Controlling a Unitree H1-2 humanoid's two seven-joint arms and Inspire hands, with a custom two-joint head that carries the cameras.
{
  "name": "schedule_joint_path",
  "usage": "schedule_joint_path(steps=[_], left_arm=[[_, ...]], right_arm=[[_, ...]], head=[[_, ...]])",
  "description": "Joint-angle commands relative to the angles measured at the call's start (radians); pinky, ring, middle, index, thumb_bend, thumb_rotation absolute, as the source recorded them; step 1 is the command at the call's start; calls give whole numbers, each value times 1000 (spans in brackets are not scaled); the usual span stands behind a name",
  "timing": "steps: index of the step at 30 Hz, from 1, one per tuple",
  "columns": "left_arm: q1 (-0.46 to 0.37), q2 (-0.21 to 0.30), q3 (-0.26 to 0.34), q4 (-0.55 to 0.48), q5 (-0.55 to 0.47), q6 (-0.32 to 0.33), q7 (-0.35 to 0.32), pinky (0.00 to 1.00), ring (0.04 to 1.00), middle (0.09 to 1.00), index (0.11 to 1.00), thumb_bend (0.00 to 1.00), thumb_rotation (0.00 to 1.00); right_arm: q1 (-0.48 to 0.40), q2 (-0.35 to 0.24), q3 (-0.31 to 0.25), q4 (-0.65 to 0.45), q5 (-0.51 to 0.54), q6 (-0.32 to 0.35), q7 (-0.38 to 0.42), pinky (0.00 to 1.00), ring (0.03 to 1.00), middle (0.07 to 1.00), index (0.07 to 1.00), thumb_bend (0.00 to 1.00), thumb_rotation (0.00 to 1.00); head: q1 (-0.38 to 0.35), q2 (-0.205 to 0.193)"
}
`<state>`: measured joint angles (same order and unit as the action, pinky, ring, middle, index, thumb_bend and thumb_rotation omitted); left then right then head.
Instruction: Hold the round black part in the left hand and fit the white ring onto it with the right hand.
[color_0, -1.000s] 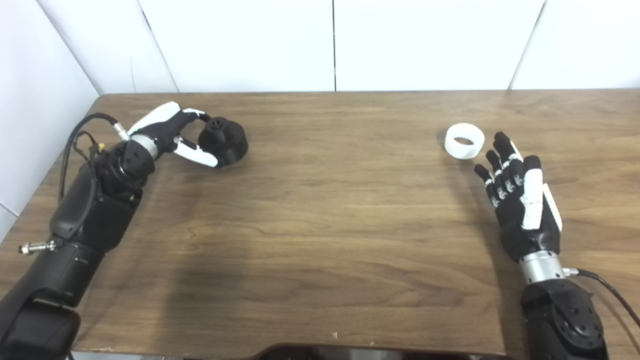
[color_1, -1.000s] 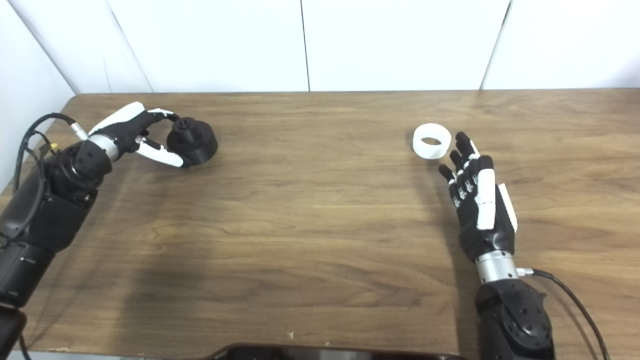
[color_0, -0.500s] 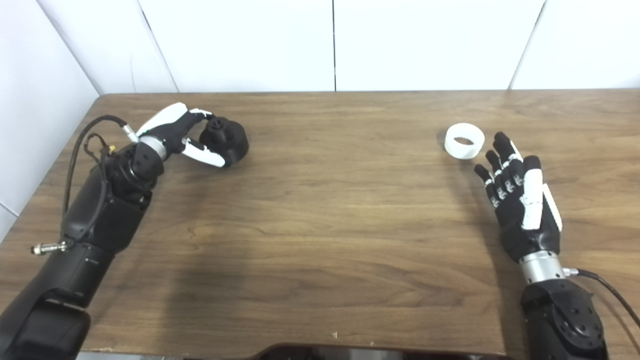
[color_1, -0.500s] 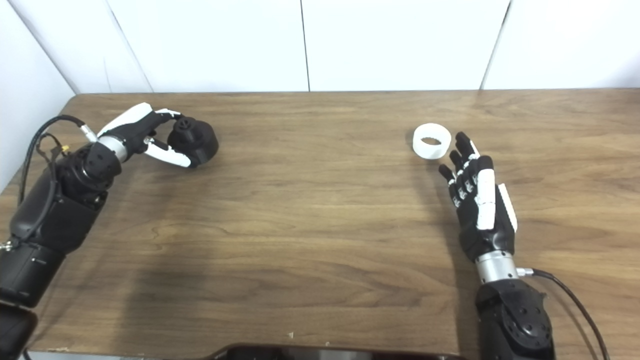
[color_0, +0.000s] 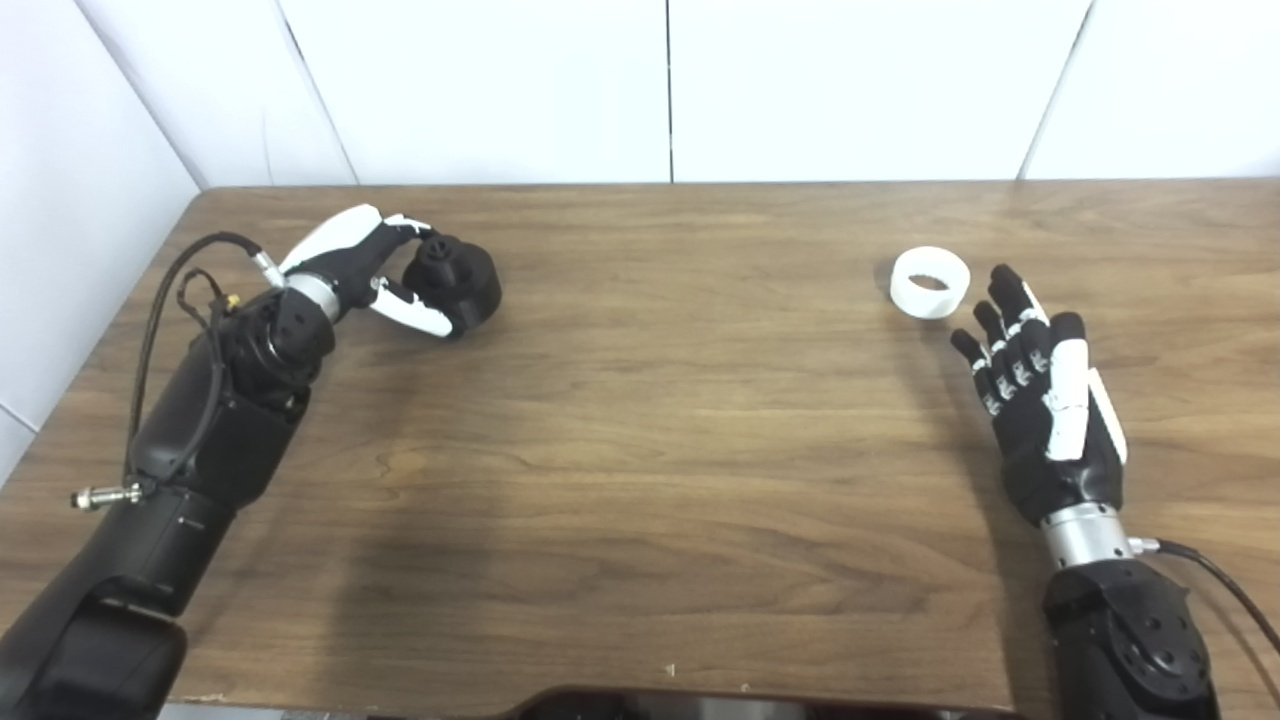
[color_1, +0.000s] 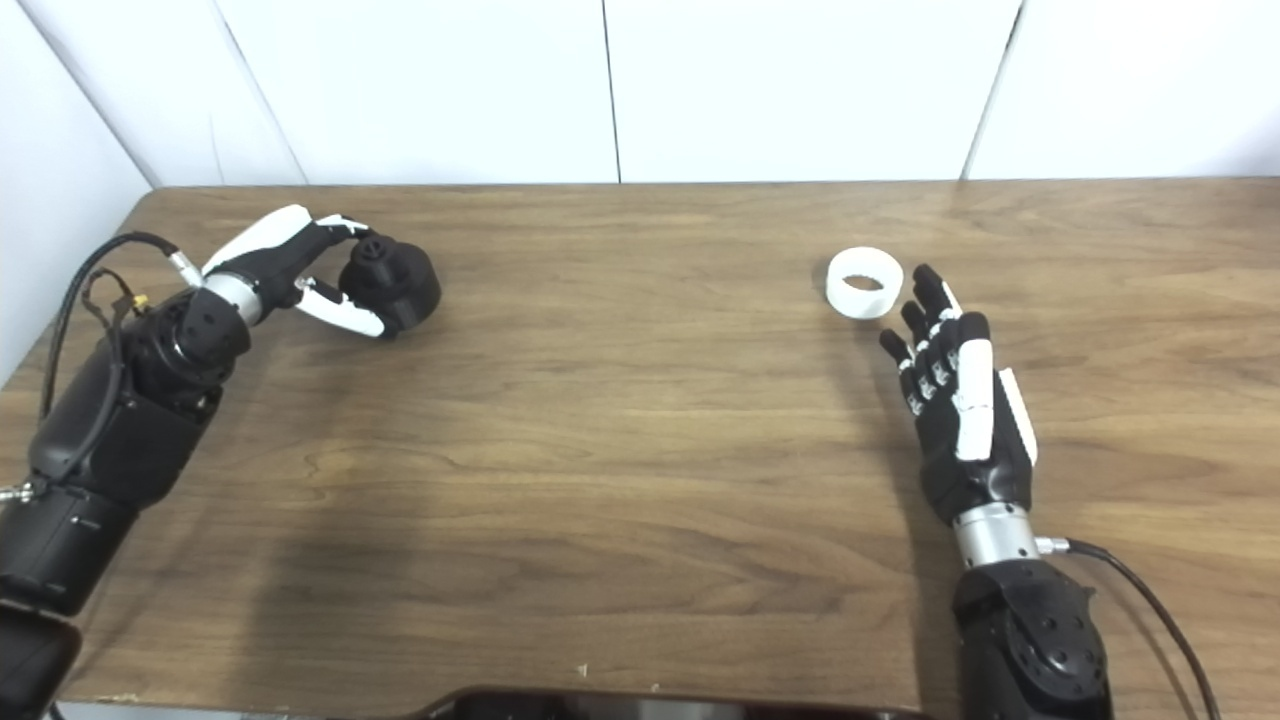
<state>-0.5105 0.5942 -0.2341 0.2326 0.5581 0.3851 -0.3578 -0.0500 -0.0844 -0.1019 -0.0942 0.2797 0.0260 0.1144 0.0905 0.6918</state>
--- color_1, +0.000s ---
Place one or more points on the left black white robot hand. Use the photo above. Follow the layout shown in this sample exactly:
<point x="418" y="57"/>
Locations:
<point x="260" y="265"/>

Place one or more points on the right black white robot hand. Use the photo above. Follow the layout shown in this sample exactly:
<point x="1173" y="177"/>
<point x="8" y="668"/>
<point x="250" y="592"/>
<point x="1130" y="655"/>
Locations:
<point x="985" y="480"/>

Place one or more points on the round black stepped part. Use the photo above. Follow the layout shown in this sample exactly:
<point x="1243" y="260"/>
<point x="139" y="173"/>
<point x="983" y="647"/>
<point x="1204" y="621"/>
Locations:
<point x="405" y="290"/>

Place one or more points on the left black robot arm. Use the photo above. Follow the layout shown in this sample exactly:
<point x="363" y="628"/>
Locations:
<point x="130" y="430"/>

